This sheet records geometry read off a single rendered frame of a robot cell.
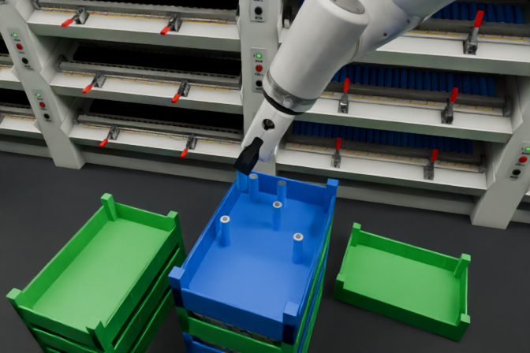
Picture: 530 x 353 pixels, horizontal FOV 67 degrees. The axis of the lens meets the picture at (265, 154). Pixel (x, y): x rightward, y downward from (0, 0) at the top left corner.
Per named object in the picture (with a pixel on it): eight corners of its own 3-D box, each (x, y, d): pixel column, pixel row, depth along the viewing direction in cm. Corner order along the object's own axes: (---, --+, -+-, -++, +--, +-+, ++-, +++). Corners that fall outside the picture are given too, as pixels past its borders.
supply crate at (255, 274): (294, 346, 60) (296, 317, 55) (173, 305, 65) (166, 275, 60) (334, 209, 82) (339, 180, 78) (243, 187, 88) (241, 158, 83)
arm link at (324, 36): (295, 54, 63) (258, 66, 56) (339, -24, 54) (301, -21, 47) (334, 90, 61) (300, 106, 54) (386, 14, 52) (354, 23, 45)
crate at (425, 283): (460, 273, 108) (470, 254, 103) (459, 342, 93) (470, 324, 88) (350, 240, 117) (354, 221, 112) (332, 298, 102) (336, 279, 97)
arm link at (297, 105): (312, 110, 55) (302, 125, 57) (326, 82, 61) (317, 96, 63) (259, 78, 55) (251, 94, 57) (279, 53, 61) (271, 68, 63)
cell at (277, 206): (279, 232, 77) (280, 208, 73) (270, 229, 78) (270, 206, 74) (282, 225, 78) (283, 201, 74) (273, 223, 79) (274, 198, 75)
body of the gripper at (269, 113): (301, 121, 56) (268, 170, 63) (319, 87, 63) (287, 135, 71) (255, 93, 56) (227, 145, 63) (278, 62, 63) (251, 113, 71)
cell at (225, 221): (229, 247, 74) (227, 223, 70) (220, 244, 75) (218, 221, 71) (233, 239, 76) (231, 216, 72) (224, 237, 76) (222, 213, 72)
